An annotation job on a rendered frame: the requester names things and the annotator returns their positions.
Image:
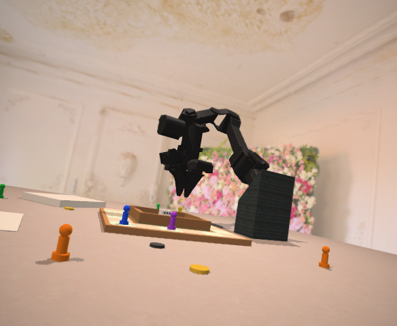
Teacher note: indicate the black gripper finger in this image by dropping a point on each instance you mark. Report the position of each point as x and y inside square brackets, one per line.
[179, 182]
[191, 179]

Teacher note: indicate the black round game token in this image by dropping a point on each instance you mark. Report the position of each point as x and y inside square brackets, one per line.
[157, 245]

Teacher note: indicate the blue pawn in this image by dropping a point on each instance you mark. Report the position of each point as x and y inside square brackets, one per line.
[125, 216]

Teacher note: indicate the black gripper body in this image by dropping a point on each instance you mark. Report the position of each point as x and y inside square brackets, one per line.
[193, 164]

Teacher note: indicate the white die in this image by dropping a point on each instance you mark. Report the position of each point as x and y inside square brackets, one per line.
[165, 212]

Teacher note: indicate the tan wooden board frame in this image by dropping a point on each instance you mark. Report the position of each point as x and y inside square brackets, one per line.
[119, 229]

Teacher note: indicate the purple pawn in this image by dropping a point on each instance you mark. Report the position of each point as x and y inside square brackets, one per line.
[172, 221]

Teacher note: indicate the orange pawn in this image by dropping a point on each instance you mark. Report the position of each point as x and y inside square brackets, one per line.
[61, 253]
[324, 260]

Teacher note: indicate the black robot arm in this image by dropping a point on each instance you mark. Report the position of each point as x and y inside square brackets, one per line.
[191, 125]

